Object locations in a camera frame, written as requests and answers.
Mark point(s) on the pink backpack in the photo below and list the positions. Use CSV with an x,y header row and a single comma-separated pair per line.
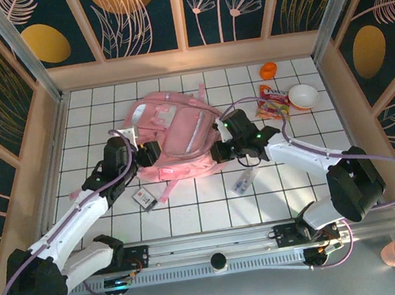
x,y
181,135

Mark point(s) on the clear plastic pencil case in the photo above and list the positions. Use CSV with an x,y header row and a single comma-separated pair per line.
x,y
245,181

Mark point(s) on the small white card box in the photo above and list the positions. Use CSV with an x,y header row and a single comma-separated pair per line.
x,y
144,198

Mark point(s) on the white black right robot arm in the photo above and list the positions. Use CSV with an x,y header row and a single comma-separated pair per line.
x,y
307,155

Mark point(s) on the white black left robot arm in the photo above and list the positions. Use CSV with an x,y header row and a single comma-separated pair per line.
x,y
69,222

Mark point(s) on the red snack packet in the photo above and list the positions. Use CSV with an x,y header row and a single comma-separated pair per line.
x,y
272,105

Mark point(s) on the small orange toy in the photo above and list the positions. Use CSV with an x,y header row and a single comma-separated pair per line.
x,y
268,71

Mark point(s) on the white orange bowl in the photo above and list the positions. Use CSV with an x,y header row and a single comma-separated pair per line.
x,y
303,95

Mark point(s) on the black round knob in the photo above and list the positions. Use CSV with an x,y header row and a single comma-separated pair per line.
x,y
218,260

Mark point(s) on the black controller box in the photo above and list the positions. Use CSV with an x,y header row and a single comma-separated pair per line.
x,y
117,285
317,257

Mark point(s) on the aluminium table side rail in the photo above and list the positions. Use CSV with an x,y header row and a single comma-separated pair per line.
x,y
52,166
335,100

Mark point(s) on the long aluminium base rail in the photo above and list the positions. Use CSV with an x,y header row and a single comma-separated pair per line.
x,y
196,247

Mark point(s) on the aluminium corner post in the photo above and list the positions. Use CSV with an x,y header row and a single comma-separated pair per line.
x,y
338,9
21,50

